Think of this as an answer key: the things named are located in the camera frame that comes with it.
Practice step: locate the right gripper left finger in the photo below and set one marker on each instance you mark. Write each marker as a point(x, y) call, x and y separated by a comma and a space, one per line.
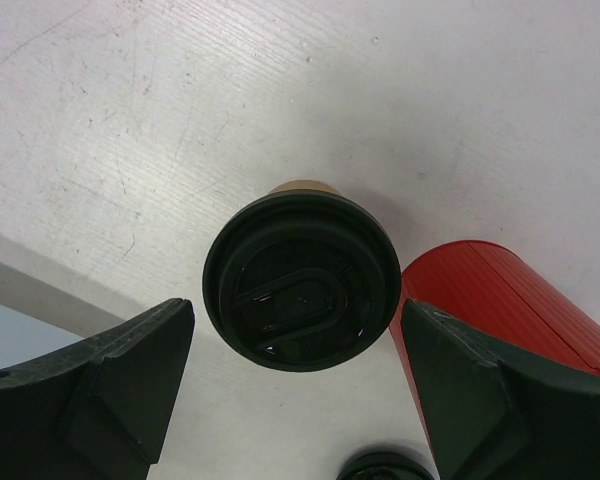
point(99, 408)

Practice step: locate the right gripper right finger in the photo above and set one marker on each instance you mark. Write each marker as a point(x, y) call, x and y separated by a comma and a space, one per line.
point(493, 410)

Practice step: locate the black plastic cup lid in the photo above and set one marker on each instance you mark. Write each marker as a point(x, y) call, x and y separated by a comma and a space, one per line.
point(301, 280)

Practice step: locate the brown paper coffee cup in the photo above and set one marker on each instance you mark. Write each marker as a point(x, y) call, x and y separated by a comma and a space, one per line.
point(305, 185)

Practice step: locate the red straw holder cup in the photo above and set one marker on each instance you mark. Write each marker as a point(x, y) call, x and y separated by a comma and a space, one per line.
point(494, 291)

